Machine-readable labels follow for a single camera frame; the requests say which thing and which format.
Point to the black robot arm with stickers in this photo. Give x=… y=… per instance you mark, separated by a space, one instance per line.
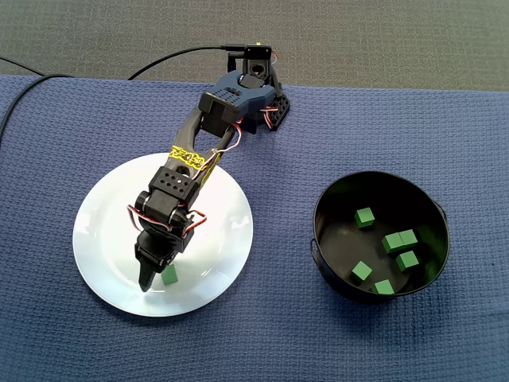
x=175 y=183

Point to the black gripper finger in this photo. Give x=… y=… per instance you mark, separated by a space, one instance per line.
x=145 y=278

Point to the blue woven table cloth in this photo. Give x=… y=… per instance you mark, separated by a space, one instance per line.
x=278 y=338

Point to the black round container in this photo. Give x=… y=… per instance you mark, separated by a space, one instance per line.
x=338 y=223

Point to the green cube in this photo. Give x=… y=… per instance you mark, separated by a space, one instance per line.
x=361 y=273
x=365 y=218
x=409 y=237
x=407 y=261
x=169 y=275
x=392 y=243
x=383 y=287

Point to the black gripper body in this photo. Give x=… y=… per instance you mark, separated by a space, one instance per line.
x=150 y=255

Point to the white round plate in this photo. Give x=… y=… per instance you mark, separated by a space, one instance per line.
x=222 y=223

